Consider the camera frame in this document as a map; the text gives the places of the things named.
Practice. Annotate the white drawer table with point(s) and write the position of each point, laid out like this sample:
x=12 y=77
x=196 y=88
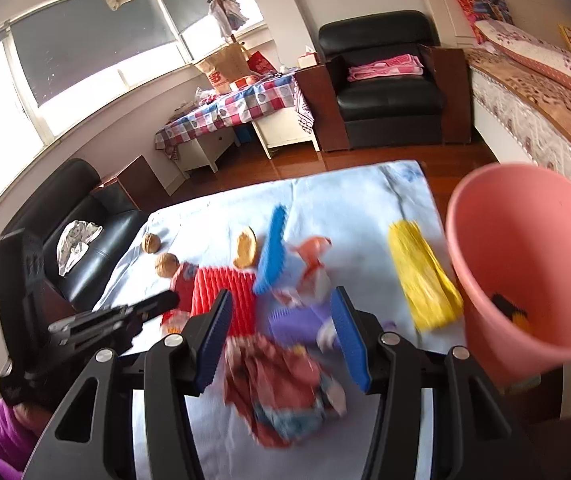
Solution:
x=205 y=147

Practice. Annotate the orange peel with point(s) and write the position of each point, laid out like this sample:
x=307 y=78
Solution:
x=244 y=250

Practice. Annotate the pink plastic bucket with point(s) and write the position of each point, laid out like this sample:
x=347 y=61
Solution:
x=515 y=240

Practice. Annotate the red wrapper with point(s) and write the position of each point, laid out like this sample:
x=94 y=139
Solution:
x=275 y=385

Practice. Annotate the red patterned white cloth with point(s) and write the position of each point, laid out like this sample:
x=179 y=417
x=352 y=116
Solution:
x=305 y=110

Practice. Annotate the white and pink quilt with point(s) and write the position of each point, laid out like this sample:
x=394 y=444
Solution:
x=550 y=60

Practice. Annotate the orange crumpled wrapper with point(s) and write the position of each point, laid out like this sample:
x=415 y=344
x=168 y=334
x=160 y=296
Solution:
x=311 y=251

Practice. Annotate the tissue box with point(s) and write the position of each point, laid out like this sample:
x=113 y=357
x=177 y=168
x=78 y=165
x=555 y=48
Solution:
x=308 y=57

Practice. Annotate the pink folded blanket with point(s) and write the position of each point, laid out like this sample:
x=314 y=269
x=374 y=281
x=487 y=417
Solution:
x=385 y=67

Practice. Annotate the bed with floral pillow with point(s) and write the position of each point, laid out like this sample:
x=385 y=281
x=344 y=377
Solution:
x=540 y=95

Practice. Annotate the yellow paper scrap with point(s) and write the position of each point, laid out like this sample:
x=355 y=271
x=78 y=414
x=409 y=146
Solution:
x=521 y=322

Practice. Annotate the brown paper bag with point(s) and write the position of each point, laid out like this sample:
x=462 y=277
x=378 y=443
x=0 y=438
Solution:
x=223 y=70

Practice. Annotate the blue bin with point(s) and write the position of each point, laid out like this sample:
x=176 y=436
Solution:
x=243 y=134

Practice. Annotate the colourful patterned pillow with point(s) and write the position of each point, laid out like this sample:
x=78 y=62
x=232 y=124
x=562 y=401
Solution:
x=483 y=15

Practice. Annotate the red snack packet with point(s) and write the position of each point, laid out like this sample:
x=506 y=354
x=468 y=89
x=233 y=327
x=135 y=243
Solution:
x=184 y=280

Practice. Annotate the black corrugated paper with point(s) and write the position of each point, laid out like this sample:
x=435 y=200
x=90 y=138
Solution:
x=504 y=305

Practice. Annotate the white cabinet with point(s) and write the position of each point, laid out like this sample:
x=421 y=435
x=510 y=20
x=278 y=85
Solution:
x=285 y=130

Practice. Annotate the light blue cloth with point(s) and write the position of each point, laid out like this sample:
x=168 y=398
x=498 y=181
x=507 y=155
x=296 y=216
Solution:
x=355 y=195

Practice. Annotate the red corrugated paper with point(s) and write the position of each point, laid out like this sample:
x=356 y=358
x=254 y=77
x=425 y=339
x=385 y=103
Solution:
x=215 y=279

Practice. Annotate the white printed cloth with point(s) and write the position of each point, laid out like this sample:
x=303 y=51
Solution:
x=78 y=245

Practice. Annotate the checked tablecloth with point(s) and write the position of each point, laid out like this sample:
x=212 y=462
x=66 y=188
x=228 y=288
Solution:
x=245 y=105

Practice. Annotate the walnut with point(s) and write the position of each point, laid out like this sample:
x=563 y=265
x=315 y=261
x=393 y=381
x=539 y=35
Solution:
x=166 y=265
x=151 y=243

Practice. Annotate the black leather armchair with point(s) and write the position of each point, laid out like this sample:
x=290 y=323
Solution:
x=100 y=255
x=390 y=115

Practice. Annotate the bay window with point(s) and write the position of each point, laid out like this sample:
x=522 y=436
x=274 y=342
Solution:
x=80 y=50

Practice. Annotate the red bag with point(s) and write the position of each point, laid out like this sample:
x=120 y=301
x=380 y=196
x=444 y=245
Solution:
x=260 y=64

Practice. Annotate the clear plastic bag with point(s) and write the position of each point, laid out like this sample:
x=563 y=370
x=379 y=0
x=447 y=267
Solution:
x=204 y=96

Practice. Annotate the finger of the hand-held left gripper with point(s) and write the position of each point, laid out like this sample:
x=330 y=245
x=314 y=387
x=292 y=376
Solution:
x=130 y=310
x=100 y=339

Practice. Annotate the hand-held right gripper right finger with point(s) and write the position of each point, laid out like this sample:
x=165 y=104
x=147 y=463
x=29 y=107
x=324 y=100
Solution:
x=350 y=345

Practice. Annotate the purple corrugated paper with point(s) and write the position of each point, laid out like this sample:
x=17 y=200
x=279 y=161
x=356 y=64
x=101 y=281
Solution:
x=295 y=325

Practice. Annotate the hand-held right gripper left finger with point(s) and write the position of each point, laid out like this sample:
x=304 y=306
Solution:
x=213 y=345

